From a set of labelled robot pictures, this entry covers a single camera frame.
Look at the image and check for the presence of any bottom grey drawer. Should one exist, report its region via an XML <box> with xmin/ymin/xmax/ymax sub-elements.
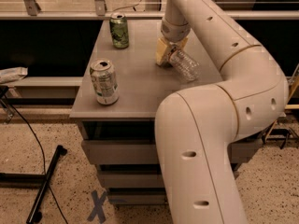
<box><xmin>107</xmin><ymin>189</ymin><xmax>167</xmax><ymax>205</ymax></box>

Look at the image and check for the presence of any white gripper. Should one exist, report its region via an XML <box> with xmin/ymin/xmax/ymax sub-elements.
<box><xmin>156</xmin><ymin>18</ymin><xmax>191</xmax><ymax>66</ymax></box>

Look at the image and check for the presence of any clear plastic water bottle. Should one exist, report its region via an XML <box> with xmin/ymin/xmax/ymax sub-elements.
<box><xmin>168</xmin><ymin>49</ymin><xmax>199</xmax><ymax>82</ymax></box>

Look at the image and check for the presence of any black floor cable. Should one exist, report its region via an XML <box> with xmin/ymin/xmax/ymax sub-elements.
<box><xmin>5</xmin><ymin>99</ymin><xmax>69</xmax><ymax>224</ymax></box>

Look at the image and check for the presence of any metal railing with posts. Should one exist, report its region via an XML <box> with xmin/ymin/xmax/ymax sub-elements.
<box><xmin>0</xmin><ymin>0</ymin><xmax>299</xmax><ymax>20</ymax></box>

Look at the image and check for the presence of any crumpled plastic bag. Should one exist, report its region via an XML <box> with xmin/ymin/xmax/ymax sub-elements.
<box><xmin>0</xmin><ymin>67</ymin><xmax>28</xmax><ymax>84</ymax></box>

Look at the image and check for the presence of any blue tape cross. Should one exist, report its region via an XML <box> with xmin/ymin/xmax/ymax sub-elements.
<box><xmin>87</xmin><ymin>190</ymin><xmax>107</xmax><ymax>224</ymax></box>

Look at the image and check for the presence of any dark green soda can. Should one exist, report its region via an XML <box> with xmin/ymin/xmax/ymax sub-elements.
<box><xmin>109</xmin><ymin>12</ymin><xmax>129</xmax><ymax>49</ymax></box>

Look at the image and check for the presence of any black metal stand base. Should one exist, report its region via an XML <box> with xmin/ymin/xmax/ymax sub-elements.
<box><xmin>0</xmin><ymin>145</ymin><xmax>67</xmax><ymax>224</ymax></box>

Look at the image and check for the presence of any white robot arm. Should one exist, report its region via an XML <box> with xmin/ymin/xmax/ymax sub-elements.
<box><xmin>155</xmin><ymin>0</ymin><xmax>288</xmax><ymax>224</ymax></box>

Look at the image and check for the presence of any white green soda can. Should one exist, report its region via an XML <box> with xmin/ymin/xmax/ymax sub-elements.
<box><xmin>90</xmin><ymin>59</ymin><xmax>119</xmax><ymax>105</ymax></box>

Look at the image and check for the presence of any middle grey drawer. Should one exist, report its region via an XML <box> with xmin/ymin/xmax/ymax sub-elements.
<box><xmin>97</xmin><ymin>171</ymin><xmax>164</xmax><ymax>189</ymax></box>

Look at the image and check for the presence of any wooden yellow frame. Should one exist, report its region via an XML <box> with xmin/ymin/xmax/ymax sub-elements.
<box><xmin>262</xmin><ymin>75</ymin><xmax>299</xmax><ymax>149</ymax></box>

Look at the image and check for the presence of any top grey drawer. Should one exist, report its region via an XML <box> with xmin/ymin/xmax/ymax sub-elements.
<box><xmin>81</xmin><ymin>139</ymin><xmax>263</xmax><ymax>165</ymax></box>

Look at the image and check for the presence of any grey drawer cabinet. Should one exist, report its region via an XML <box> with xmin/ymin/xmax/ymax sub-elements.
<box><xmin>69</xmin><ymin>18</ymin><xmax>269</xmax><ymax>207</ymax></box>

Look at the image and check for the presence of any grey drawer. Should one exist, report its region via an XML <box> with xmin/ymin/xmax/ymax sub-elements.
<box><xmin>97</xmin><ymin>171</ymin><xmax>164</xmax><ymax>189</ymax></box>
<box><xmin>107</xmin><ymin>189</ymin><xmax>167</xmax><ymax>205</ymax></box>
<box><xmin>81</xmin><ymin>139</ymin><xmax>263</xmax><ymax>165</ymax></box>

